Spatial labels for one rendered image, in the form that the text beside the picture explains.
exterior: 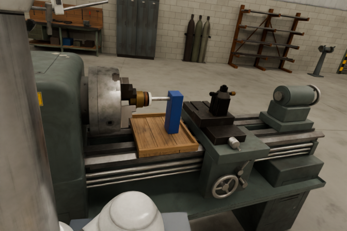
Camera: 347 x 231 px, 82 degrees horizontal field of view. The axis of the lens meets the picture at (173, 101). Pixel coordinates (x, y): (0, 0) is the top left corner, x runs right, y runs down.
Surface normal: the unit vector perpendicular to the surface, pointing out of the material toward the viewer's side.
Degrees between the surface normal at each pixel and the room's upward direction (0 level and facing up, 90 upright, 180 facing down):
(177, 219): 0
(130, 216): 10
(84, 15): 90
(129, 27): 90
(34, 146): 87
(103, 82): 39
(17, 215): 86
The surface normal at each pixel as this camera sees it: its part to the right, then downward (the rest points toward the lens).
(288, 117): 0.32, 0.40
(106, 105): 0.34, 0.15
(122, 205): 0.26, -0.91
